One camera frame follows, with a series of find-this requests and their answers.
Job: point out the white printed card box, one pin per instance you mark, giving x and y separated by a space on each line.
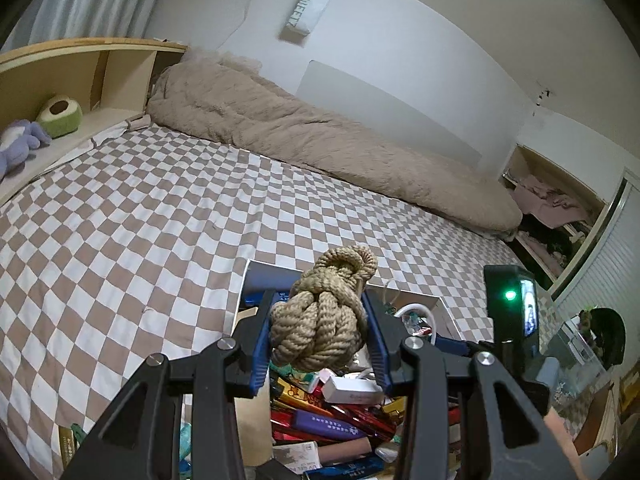
295 457

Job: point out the grey curtain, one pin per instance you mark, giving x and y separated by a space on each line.
90 5

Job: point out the wooden open shelf unit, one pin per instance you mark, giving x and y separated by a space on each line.
125 75

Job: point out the teal box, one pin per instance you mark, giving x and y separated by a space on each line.
184 440

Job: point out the pile of pink clothes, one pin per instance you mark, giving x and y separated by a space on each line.
545 200

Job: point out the pile of assorted lighters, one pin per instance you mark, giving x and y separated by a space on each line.
300 400

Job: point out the white cardboard box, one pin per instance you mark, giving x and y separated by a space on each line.
447 315

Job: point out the clear storage bin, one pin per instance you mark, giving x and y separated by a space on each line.
570 355

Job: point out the beige flat case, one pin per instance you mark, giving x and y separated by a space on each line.
255 430

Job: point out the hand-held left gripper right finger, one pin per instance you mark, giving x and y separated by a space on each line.
377 355

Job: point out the closet shelf niche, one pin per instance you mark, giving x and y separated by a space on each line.
520 160

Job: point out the avocado plush toy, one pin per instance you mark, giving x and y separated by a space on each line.
65 122

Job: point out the blue lighter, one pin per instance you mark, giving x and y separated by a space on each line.
350 467

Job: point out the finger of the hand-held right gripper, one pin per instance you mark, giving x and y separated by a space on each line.
450 345

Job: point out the purple plush toy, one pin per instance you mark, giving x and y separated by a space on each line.
20 142

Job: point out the checkered bed sheet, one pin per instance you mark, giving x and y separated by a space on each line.
150 220

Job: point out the white hanging bag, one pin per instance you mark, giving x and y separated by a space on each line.
307 7

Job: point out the beige duvet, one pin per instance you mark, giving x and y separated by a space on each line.
300 140

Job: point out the purple lighter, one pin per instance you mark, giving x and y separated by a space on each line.
320 420

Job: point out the brown tube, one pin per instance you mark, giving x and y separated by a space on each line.
345 450

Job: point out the brown wooden board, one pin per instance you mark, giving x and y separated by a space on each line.
597 420

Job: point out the dark round item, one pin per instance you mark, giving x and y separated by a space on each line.
612 335

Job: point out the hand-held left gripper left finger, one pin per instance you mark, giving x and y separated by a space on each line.
260 360

